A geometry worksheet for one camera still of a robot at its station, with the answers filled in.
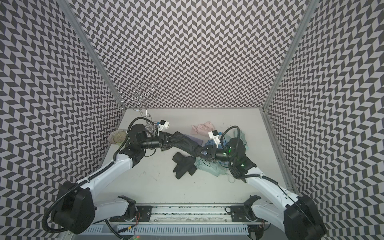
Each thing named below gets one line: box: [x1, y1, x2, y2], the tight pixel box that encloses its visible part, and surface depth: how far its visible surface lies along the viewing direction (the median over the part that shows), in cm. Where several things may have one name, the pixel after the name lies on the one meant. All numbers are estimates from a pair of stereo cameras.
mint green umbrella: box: [193, 156, 229, 177], surface depth 86 cm
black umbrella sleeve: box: [172, 131, 203, 157], surface depth 69 cm
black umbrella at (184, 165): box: [172, 152, 198, 180], surface depth 85 cm
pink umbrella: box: [191, 121, 215, 135], surface depth 105 cm
